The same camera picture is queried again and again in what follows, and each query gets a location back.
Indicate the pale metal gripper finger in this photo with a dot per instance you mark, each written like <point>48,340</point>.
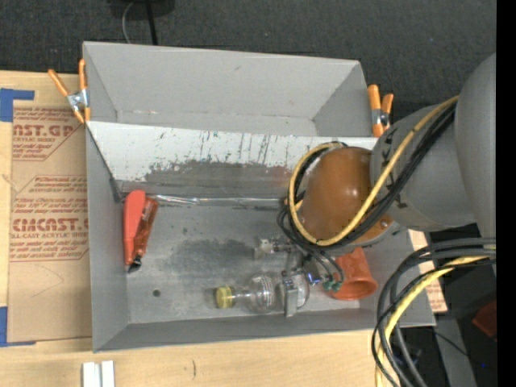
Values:
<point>291,298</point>
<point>267,248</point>

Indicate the clear glass bottle yellow cap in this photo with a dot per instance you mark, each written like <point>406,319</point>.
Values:
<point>260,294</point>

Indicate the orange plastic cup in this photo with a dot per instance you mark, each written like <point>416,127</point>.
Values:
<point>356,276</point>

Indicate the red and orange plastic tool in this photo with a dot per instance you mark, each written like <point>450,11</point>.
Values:
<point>135,226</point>

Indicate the grey metal bin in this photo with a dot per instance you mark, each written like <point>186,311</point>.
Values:
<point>225,95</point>

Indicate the brown cardboard board red print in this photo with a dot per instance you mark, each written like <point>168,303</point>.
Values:
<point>48,280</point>

